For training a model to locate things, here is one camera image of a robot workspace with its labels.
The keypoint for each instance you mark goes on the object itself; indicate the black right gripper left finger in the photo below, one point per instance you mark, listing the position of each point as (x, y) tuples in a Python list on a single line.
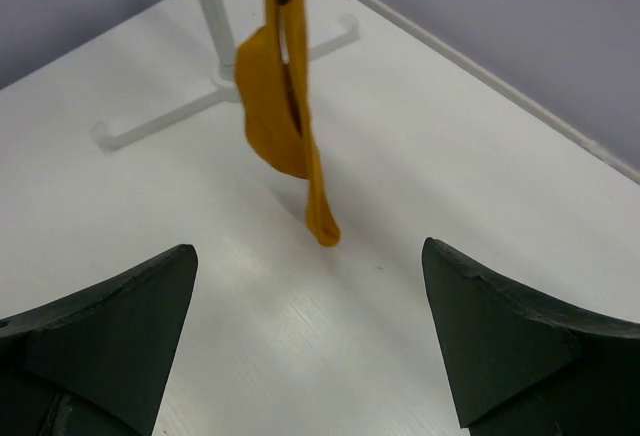
[(97, 362)]

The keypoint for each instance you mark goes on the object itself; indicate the orange brown sock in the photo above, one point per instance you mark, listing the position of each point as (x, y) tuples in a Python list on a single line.
[(272, 124)]

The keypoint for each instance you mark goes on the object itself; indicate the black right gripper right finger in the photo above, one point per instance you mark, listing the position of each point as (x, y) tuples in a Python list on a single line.
[(521, 362)]

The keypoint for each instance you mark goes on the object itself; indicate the white clothes rack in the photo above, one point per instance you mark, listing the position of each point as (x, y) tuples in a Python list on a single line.
[(219, 53)]

